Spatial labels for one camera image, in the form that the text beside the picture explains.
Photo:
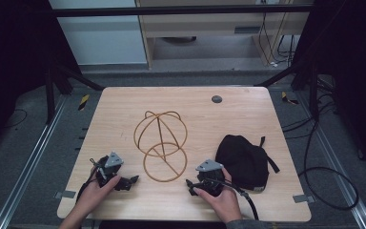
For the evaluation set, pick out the aluminium floor rail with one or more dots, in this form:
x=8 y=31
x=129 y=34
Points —
x=340 y=165
x=28 y=162

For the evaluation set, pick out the grey round table grommet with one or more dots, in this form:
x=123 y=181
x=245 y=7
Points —
x=216 y=99

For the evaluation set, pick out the black cap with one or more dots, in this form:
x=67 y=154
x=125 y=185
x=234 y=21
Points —
x=243 y=162

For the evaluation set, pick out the person's left hand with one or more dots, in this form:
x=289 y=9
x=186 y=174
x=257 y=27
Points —
x=93 y=197

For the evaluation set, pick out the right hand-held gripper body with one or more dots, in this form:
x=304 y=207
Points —
x=210 y=178

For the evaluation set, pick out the light wooden desk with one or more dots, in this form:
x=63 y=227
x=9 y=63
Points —
x=203 y=24

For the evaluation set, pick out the black metal frame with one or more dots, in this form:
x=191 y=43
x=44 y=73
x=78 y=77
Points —
x=178 y=10

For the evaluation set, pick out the white cabinet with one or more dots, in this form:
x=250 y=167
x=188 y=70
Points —
x=103 y=38

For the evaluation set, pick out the grey metal table bracket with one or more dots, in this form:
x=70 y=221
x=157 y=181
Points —
x=65 y=194
x=303 y=198

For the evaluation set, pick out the black curtain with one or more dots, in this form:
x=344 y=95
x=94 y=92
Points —
x=352 y=63
x=12 y=63

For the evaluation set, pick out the yellow black striped tape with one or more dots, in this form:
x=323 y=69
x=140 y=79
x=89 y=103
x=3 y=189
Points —
x=83 y=102
x=287 y=98

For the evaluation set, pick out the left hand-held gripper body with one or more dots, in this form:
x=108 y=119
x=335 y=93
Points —
x=108 y=171

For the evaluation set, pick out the person's right hand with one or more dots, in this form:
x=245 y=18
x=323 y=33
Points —
x=224 y=203

